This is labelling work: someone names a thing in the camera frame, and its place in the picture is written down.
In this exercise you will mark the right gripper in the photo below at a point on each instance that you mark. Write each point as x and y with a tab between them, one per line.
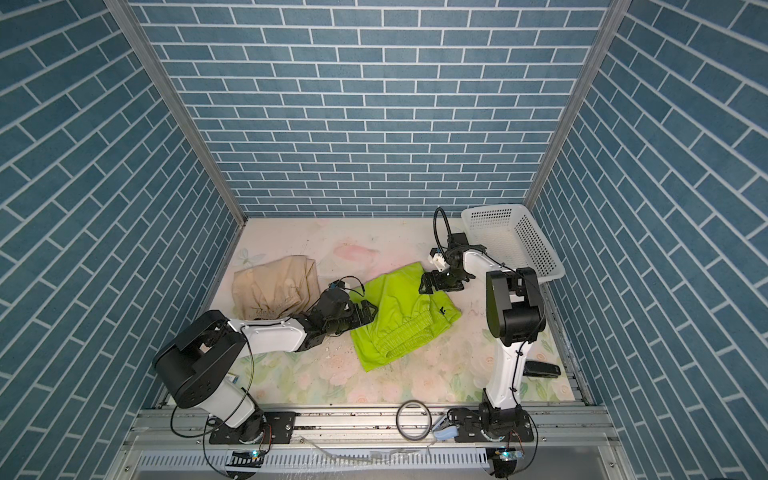
427	279

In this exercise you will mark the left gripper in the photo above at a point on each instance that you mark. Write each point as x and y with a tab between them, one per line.
359	320

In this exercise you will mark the beige shorts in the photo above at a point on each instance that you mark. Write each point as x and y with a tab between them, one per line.
277	289

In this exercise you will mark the lime green shorts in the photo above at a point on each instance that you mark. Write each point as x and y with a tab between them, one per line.
406	319

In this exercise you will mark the white plastic basket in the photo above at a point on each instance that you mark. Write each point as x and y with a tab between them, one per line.
512	235

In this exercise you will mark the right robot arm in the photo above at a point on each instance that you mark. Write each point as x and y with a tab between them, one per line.
514	316

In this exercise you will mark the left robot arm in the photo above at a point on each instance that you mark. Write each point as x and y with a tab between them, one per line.
195	364

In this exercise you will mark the small black remote device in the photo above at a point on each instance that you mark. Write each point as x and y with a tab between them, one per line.
539	369

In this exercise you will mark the blue white connector plug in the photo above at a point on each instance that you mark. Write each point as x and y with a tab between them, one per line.
445	433

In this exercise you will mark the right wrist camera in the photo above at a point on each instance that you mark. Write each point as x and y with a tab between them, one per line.
437	259

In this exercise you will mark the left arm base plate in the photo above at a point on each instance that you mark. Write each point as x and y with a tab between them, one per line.
275	427

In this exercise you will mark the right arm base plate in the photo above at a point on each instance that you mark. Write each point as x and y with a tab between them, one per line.
492	427

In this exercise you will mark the white slotted cable duct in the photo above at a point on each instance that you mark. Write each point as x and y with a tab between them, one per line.
312	460

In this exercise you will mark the aluminium front rail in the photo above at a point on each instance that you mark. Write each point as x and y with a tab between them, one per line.
572	441

